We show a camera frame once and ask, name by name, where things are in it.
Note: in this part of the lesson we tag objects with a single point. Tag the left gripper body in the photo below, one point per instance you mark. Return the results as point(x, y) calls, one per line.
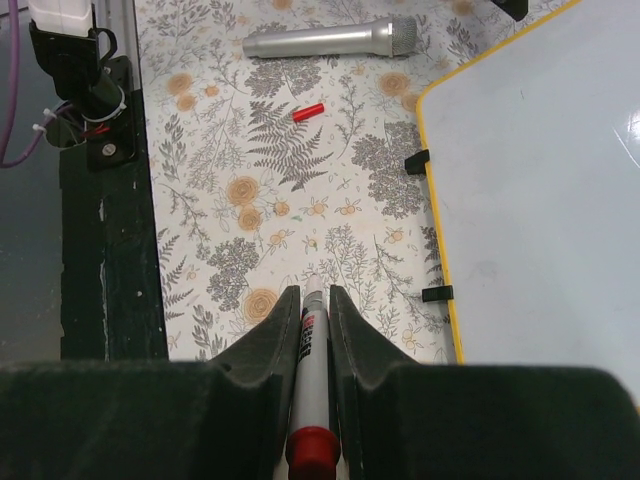
point(515, 9)

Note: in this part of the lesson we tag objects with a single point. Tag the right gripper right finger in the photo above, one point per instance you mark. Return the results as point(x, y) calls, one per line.
point(365, 366)

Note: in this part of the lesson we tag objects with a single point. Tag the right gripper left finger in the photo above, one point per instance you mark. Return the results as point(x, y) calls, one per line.
point(254, 392)

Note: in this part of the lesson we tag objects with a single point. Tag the red whiteboard marker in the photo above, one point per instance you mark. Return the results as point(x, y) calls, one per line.
point(313, 446)

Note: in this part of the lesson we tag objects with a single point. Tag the yellow framed whiteboard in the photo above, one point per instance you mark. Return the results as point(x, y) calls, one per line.
point(534, 182)

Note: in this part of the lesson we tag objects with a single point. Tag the red marker cap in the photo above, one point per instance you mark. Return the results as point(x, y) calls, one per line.
point(308, 112)

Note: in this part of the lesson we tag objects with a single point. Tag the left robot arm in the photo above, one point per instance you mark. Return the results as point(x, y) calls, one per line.
point(82, 61)

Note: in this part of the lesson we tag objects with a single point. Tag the silver microphone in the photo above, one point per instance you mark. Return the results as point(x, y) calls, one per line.
point(386, 37)

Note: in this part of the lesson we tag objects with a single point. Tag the floral table mat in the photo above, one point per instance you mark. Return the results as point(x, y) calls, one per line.
point(247, 202)

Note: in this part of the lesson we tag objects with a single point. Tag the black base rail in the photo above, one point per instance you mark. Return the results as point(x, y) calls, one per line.
point(111, 300)

